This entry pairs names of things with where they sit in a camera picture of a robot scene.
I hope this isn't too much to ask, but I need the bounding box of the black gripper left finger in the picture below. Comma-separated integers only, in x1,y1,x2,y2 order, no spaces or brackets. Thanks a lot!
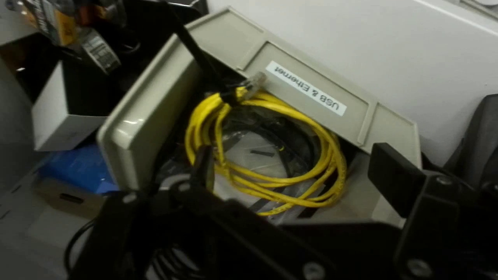
68,147,339,280

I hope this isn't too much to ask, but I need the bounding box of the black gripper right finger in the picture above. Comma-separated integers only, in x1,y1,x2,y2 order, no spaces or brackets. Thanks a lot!
367,142,498,280

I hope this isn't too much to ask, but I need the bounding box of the yellow ethernet cable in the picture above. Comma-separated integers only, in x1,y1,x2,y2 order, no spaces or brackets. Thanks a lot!
184,72,350,220

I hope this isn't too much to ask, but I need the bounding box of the blue and white cardboard box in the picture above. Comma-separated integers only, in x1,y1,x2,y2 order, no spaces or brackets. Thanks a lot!
30,60,121,198

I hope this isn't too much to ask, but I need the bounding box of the gray plastic bin with label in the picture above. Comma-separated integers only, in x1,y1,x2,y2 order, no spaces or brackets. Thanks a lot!
95,7,423,231

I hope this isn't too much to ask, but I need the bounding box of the clear drill bit set case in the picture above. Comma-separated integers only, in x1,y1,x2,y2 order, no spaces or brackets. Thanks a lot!
19,0,129,75

